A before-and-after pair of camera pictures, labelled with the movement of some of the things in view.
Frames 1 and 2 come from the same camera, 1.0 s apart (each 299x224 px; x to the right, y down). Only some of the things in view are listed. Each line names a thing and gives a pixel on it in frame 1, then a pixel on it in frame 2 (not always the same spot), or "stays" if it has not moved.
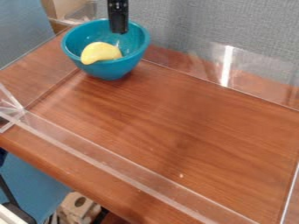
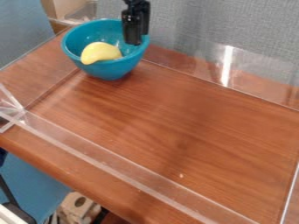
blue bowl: [94, 31] stays
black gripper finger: [118, 9] -> [131, 20]
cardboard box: [67, 12] stays
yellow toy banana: [96, 51] stays
